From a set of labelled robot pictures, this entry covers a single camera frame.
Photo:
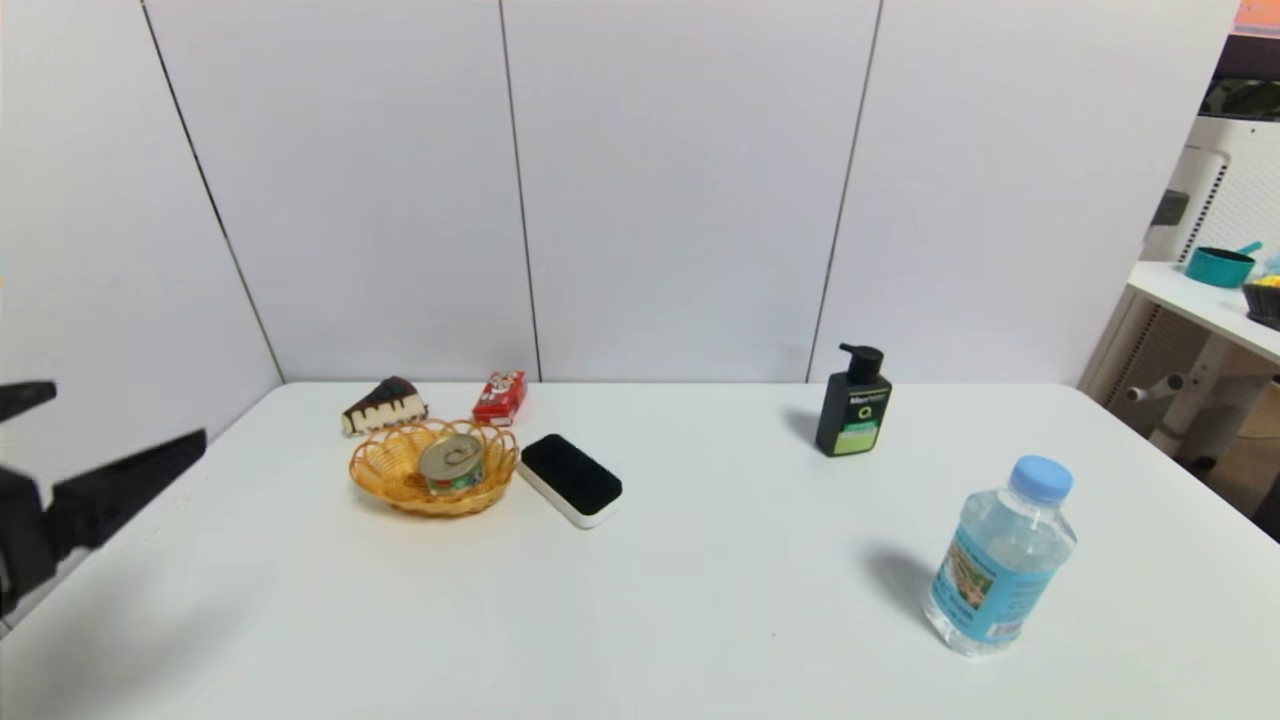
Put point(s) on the black basket with yellow contents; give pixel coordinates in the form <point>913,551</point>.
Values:
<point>1263,302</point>

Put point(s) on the white side table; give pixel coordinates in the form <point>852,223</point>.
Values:
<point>1205,305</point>

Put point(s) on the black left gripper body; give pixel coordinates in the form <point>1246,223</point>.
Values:
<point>22,535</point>

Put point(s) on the small tin can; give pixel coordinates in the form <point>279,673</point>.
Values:
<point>452,462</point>

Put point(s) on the white pegboard panel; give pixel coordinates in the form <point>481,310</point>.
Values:
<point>1235,190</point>

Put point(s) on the small red carton box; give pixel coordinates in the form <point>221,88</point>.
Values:
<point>499,399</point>

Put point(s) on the grey bracket on pegboard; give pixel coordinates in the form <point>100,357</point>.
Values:
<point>1168,207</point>

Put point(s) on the dark shelf object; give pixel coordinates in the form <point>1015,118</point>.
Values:
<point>1250,85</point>

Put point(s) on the blue capped water bottle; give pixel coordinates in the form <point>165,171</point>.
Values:
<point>1000,570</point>

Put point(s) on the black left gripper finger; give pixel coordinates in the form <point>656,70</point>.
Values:
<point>25,398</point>
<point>120,485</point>

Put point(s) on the black and white eraser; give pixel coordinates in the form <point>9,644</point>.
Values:
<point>572,475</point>

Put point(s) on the chocolate topped cake slice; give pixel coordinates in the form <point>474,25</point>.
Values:
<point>386,406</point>

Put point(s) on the yellow wicker basket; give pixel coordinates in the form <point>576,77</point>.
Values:
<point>390,470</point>

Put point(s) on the black pump dispenser bottle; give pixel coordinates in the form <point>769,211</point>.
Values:
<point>854,412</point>

